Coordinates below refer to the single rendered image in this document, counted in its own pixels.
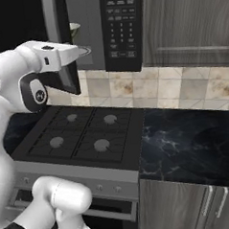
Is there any black microwave door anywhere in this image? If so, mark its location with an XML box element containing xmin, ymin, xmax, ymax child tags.
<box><xmin>0</xmin><ymin>0</ymin><xmax>82</xmax><ymax>102</ymax></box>

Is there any white green bowl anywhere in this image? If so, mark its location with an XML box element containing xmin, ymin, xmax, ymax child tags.
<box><xmin>69</xmin><ymin>22</ymin><xmax>82</xmax><ymax>37</ymax></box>

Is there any black microwave oven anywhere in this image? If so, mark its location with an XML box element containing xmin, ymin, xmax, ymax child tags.
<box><xmin>41</xmin><ymin>0</ymin><xmax>148</xmax><ymax>79</ymax></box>

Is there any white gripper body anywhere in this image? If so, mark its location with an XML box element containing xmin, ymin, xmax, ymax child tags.
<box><xmin>56</xmin><ymin>44</ymin><xmax>82</xmax><ymax>73</ymax></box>

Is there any glass microwave turntable plate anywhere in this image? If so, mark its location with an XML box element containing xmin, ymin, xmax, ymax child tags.
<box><xmin>77</xmin><ymin>45</ymin><xmax>93</xmax><ymax>57</ymax></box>

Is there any silver oven door handle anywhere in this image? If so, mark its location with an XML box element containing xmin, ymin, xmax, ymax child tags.
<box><xmin>5</xmin><ymin>196</ymin><xmax>139</xmax><ymax>229</ymax></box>

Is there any silver oven door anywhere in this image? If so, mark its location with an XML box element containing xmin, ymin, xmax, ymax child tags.
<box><xmin>3</xmin><ymin>181</ymin><xmax>141</xmax><ymax>229</ymax></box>

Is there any silver cupboard handle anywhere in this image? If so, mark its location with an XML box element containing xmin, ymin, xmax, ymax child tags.
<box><xmin>214</xmin><ymin>186</ymin><xmax>229</xmax><ymax>218</ymax></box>
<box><xmin>199</xmin><ymin>184</ymin><xmax>216</xmax><ymax>218</ymax></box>

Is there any grey wood upper cupboard door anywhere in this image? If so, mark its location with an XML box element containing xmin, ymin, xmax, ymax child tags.
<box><xmin>137</xmin><ymin>0</ymin><xmax>229</xmax><ymax>74</ymax></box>

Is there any silver range with black hob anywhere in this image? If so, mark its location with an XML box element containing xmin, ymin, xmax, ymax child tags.
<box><xmin>0</xmin><ymin>100</ymin><xmax>153</xmax><ymax>229</ymax></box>

